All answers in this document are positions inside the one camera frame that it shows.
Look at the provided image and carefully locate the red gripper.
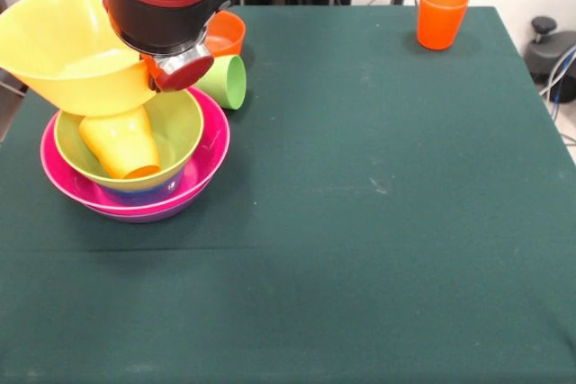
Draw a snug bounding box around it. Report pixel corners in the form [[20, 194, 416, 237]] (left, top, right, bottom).
[[139, 53, 215, 94]]

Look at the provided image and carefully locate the green cup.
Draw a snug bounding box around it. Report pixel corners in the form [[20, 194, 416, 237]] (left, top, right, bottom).
[[193, 54, 248, 111]]

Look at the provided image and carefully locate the green bowl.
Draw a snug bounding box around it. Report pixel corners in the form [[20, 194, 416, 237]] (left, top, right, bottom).
[[52, 88, 205, 191]]

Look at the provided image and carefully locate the orange bowl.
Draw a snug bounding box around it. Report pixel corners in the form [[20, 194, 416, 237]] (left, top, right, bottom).
[[204, 10, 247, 58]]

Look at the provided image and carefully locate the large pink bowl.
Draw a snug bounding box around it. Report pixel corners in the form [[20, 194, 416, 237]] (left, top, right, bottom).
[[40, 85, 232, 217]]

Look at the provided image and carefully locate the yellow-orange cup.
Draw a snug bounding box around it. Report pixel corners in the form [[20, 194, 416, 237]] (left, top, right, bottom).
[[77, 104, 163, 181]]

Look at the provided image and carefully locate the blue bowl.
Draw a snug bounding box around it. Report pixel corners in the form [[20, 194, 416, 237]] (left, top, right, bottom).
[[96, 167, 185, 206]]

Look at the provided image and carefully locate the large yellow bowl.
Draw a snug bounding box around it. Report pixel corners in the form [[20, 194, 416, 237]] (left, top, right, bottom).
[[0, 0, 158, 118]]

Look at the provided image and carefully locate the purple bowl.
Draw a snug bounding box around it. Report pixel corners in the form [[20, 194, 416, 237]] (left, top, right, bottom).
[[83, 197, 212, 224]]

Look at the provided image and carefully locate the dark green tablecloth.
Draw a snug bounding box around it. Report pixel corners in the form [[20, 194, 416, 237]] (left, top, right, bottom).
[[0, 2, 576, 384]]

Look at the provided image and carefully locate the orange cup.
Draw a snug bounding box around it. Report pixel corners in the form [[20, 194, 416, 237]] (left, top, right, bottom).
[[416, 0, 471, 51]]

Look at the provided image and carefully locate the blue-grey cable bundle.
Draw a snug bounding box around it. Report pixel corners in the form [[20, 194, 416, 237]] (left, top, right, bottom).
[[538, 44, 576, 104]]

